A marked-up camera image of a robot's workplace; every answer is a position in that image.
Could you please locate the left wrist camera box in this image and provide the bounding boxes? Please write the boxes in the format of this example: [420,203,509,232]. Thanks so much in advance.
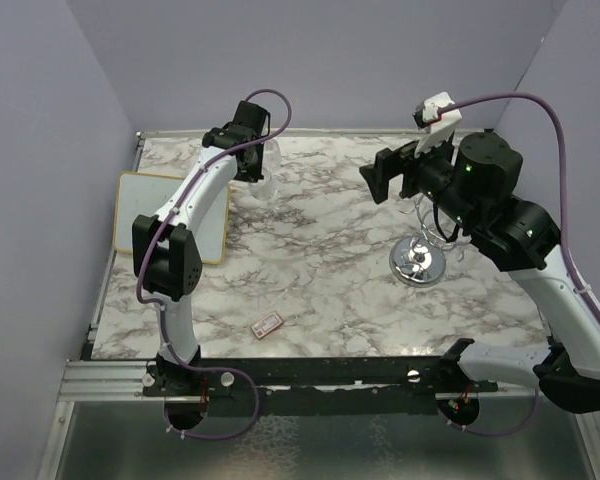
[229,100,270,139]

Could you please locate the chrome wine glass rack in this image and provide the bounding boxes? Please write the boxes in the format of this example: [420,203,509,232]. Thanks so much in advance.
[388,194,469,288]

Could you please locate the yellow framed whiteboard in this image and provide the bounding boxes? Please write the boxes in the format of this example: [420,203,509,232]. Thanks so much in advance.
[113,171,231,265]

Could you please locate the clear wine glass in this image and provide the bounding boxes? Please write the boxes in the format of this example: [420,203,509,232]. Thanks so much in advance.
[248,170,278,202]
[263,140,282,174]

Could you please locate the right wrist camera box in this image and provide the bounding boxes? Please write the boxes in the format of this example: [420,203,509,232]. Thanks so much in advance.
[413,91,462,157]

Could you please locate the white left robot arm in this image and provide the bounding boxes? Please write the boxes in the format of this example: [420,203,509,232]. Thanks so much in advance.
[132,100,270,395]

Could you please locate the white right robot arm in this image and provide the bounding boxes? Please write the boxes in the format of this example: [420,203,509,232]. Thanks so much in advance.
[359,132,600,414]

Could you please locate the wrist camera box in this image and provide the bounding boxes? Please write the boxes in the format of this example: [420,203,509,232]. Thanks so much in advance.
[229,100,270,139]
[413,91,462,157]

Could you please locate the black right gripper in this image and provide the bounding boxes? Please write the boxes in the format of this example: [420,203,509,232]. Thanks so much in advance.
[360,125,478,230]

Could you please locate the small red white card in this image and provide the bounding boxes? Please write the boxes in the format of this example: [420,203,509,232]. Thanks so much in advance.
[251,312,283,339]

